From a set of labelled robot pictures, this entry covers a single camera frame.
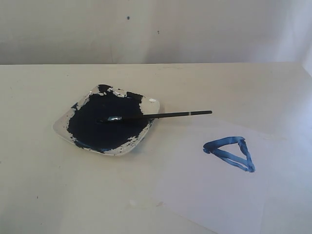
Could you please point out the white tray with blue paint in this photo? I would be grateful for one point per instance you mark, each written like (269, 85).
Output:
(85, 126)

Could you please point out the black paintbrush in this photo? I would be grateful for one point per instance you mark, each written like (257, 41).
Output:
(153, 116)

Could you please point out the white paper sheet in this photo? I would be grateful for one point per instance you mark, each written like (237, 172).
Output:
(275, 199)

